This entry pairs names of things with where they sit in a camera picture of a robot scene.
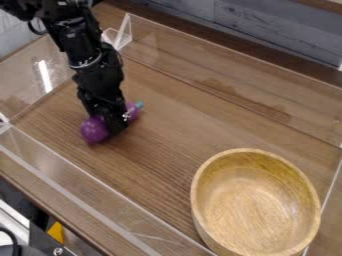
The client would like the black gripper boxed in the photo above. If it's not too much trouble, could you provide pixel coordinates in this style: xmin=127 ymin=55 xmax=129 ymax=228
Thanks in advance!
xmin=69 ymin=43 xmax=129 ymax=136

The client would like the yellow black equipment base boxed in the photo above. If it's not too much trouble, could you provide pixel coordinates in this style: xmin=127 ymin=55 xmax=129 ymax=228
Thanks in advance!
xmin=0 ymin=179 xmax=103 ymax=256

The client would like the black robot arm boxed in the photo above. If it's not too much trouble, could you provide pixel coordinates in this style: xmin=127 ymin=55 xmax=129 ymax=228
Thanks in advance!
xmin=0 ymin=0 xmax=129 ymax=135

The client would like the brown wooden bowl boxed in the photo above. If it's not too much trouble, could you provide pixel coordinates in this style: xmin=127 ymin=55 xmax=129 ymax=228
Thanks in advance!
xmin=190 ymin=148 xmax=321 ymax=256

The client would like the black cable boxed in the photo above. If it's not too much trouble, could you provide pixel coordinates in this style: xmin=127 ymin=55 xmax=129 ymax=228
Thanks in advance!
xmin=0 ymin=227 xmax=21 ymax=256

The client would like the purple toy eggplant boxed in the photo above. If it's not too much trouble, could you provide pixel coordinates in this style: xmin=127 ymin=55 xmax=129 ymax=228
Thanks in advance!
xmin=81 ymin=101 xmax=145 ymax=144

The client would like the clear acrylic corner bracket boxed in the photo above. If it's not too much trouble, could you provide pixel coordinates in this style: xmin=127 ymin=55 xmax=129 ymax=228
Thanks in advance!
xmin=102 ymin=14 xmax=133 ymax=51

